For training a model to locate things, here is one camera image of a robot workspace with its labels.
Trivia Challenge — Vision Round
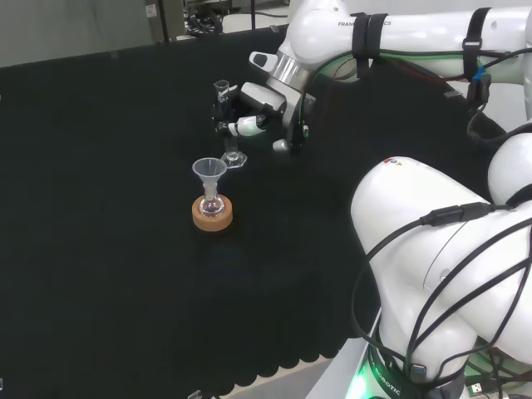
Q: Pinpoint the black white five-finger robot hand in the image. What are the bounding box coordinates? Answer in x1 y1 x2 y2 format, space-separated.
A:
211 81 312 157

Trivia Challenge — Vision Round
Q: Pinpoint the clear glass graduated cylinder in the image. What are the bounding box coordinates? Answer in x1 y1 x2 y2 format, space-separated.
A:
212 79 249 170

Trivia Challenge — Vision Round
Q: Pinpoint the clear plastic funnel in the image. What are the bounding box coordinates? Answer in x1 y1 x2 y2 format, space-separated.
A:
191 157 229 196

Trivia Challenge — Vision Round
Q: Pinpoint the clear round-bottom glass flask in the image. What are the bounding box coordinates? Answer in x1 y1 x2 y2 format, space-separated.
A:
199 182 226 219

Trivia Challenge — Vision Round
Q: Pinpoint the grey metal cabinet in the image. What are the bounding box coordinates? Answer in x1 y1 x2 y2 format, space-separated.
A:
143 0 187 43

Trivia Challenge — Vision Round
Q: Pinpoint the black table cloth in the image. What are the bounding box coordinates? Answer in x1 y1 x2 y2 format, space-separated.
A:
0 22 508 399

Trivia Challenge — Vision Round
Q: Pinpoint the black cable bundle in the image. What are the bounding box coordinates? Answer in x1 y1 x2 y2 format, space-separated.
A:
185 8 226 37

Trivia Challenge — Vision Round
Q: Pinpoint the brown cork ring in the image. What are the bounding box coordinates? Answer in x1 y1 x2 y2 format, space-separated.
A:
191 194 234 232

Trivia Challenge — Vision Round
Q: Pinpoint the green cable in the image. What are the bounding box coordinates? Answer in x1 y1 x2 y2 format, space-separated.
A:
295 48 485 140

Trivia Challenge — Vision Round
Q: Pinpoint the black hanging cable with plugs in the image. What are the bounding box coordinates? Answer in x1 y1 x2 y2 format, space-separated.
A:
464 48 532 145

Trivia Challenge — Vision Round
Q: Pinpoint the black cable with inline connector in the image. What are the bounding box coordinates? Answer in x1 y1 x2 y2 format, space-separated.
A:
351 202 517 354

